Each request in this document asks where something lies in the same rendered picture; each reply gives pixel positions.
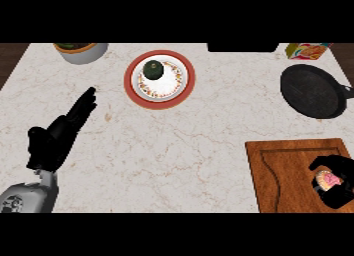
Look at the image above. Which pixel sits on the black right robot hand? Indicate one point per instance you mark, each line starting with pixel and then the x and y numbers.
pixel 344 186

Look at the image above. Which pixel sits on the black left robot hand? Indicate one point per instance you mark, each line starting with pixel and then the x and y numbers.
pixel 56 140

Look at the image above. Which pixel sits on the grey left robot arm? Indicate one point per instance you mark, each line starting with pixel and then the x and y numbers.
pixel 25 198

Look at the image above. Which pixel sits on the brown wooden cutting board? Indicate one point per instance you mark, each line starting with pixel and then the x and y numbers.
pixel 293 176

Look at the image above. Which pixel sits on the black frying pan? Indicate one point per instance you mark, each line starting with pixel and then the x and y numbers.
pixel 310 91

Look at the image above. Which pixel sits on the red round placemat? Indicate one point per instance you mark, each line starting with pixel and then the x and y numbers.
pixel 132 90

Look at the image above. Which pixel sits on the grey plant pot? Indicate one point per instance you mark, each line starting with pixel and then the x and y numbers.
pixel 82 51

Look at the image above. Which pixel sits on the white patterned plate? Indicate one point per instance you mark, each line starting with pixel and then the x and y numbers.
pixel 166 85

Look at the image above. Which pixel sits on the dark green avocado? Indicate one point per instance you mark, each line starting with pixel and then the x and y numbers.
pixel 152 69

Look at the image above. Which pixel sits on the colourful snack box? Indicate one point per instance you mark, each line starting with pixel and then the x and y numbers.
pixel 307 50

